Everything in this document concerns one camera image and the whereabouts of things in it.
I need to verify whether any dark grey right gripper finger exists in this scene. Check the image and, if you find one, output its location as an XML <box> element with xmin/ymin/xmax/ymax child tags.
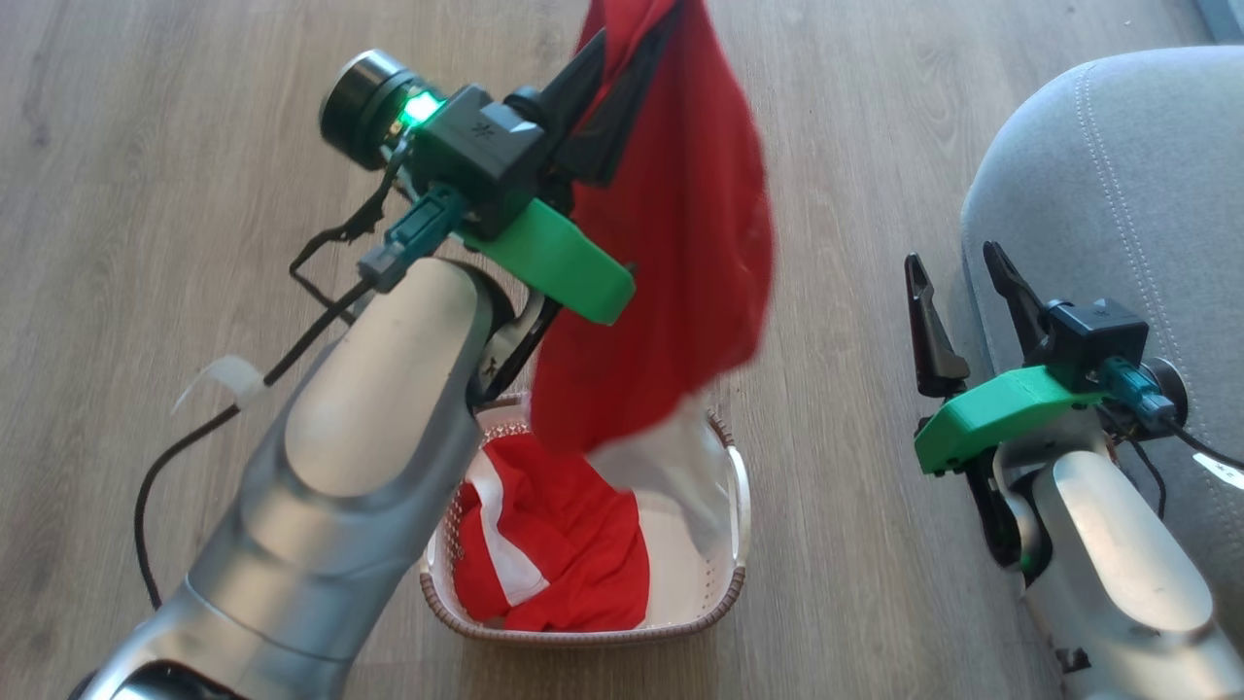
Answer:
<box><xmin>904</xmin><ymin>253</ymin><xmax>972</xmax><ymax>399</ymax></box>
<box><xmin>982</xmin><ymin>240</ymin><xmax>1058</xmax><ymax>368</ymax></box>

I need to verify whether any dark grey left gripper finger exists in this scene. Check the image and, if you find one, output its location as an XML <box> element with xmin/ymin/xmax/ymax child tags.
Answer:
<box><xmin>556</xmin><ymin>0</ymin><xmax>687</xmax><ymax>189</ymax></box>
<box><xmin>535</xmin><ymin>27</ymin><xmax>611</xmax><ymax>129</ymax></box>

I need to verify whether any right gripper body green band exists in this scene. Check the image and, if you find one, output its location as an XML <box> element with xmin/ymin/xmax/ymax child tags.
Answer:
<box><xmin>914</xmin><ymin>358</ymin><xmax>1191</xmax><ymax>571</ymax></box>

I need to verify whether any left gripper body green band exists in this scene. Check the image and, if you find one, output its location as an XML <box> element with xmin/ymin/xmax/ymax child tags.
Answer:
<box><xmin>319</xmin><ymin>49</ymin><xmax>638</xmax><ymax>327</ymax></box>

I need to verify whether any red mesh garment white hem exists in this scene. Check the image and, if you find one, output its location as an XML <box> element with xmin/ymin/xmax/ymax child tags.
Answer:
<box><xmin>530</xmin><ymin>0</ymin><xmax>778</xmax><ymax>565</ymax></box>

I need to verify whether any rounded grey sofa seat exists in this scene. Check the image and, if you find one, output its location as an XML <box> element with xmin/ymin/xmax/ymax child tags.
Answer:
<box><xmin>960</xmin><ymin>46</ymin><xmax>1244</xmax><ymax>643</ymax></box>

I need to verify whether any white laundry basket brown rim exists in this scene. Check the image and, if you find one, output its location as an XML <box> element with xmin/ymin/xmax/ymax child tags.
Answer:
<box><xmin>420</xmin><ymin>389</ymin><xmax>751</xmax><ymax>648</ymax></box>

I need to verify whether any red garment with white stripe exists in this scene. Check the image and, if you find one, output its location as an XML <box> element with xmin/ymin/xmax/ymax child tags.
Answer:
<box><xmin>452</xmin><ymin>433</ymin><xmax>652</xmax><ymax>633</ymax></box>

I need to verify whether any teal right camera connector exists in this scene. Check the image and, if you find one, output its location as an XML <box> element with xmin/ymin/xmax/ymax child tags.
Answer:
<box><xmin>1101</xmin><ymin>357</ymin><xmax>1177</xmax><ymax>426</ymax></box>

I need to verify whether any teal camera connector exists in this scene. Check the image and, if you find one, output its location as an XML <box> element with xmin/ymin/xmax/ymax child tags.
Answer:
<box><xmin>358</xmin><ymin>185</ymin><xmax>469</xmax><ymax>295</ymax></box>
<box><xmin>1101</xmin><ymin>357</ymin><xmax>1177</xmax><ymax>426</ymax></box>

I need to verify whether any teal left camera connector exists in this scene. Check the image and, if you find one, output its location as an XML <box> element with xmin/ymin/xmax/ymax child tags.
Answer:
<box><xmin>358</xmin><ymin>185</ymin><xmax>469</xmax><ymax>295</ymax></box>

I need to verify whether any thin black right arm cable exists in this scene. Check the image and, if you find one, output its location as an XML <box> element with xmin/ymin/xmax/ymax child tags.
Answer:
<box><xmin>1108</xmin><ymin>408</ymin><xmax>1168</xmax><ymax>521</ymax></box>

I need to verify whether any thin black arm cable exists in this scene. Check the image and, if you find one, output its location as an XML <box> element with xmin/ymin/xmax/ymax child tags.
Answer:
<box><xmin>290</xmin><ymin>146</ymin><xmax>411</xmax><ymax>312</ymax></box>
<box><xmin>1108</xmin><ymin>408</ymin><xmax>1168</xmax><ymax>521</ymax></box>

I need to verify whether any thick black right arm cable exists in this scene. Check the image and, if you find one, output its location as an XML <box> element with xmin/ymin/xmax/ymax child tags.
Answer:
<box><xmin>1161</xmin><ymin>418</ymin><xmax>1244</xmax><ymax>473</ymax></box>

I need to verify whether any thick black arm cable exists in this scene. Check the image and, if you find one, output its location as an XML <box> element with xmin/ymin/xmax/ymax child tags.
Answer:
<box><xmin>134</xmin><ymin>277</ymin><xmax>377</xmax><ymax>610</ymax></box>
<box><xmin>1161</xmin><ymin>418</ymin><xmax>1244</xmax><ymax>473</ymax></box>

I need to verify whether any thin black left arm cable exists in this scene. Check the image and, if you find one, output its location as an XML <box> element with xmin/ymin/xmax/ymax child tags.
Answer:
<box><xmin>290</xmin><ymin>146</ymin><xmax>411</xmax><ymax>312</ymax></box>

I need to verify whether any white cable tag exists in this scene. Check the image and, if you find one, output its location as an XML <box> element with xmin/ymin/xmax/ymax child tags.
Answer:
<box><xmin>1191</xmin><ymin>452</ymin><xmax>1244</xmax><ymax>490</ymax></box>
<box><xmin>173</xmin><ymin>355</ymin><xmax>268</xmax><ymax>414</ymax></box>

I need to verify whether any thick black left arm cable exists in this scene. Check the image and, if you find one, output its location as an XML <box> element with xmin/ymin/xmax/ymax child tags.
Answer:
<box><xmin>134</xmin><ymin>277</ymin><xmax>377</xmax><ymax>610</ymax></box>

